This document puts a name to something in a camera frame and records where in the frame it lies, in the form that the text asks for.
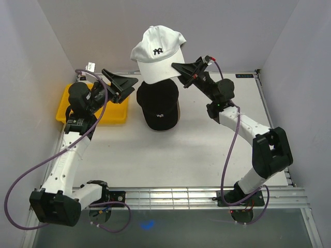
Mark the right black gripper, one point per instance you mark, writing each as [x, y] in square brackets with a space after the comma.
[190, 73]

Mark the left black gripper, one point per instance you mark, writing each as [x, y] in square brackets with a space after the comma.
[124, 83]

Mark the plain black cap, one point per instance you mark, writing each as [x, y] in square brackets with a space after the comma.
[157, 98]

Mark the white cap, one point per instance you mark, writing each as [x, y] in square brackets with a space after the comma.
[159, 48]

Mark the beige baseball cap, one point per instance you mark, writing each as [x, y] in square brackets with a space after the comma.
[168, 120]

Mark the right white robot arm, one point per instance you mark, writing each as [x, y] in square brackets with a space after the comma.
[271, 152]

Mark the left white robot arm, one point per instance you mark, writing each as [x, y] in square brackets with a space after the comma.
[56, 202]

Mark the yellow plastic tray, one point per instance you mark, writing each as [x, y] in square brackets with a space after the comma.
[115, 114]

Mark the black logo plate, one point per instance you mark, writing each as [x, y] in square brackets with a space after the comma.
[240, 75]

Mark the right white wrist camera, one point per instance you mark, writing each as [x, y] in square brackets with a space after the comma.
[208, 60]

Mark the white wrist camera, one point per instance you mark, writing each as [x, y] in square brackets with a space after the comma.
[208, 60]
[90, 67]

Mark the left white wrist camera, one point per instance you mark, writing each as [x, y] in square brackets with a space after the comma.
[90, 67]

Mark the aluminium front rail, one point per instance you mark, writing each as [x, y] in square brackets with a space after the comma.
[198, 198]

